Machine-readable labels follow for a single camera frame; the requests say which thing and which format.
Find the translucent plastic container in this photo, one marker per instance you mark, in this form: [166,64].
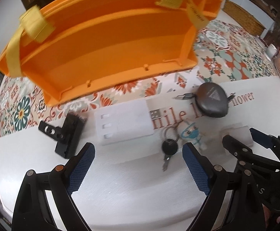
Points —
[241,133]

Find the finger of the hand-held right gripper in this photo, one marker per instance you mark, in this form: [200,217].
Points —
[259,136]
[236,149]

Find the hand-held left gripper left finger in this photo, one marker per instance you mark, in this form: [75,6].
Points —
[81,168]

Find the wicker basket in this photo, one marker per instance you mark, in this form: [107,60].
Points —
[246,16]

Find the white cup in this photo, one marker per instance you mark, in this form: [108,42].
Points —
[272,51]

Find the patterned table runner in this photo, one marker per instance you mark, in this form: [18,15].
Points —
[226,53]

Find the orange storage box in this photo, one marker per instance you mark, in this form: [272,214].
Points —
[106,43]

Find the black clip mount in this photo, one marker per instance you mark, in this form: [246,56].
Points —
[69,134]

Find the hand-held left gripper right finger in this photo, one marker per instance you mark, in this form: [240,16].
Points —
[196,168]

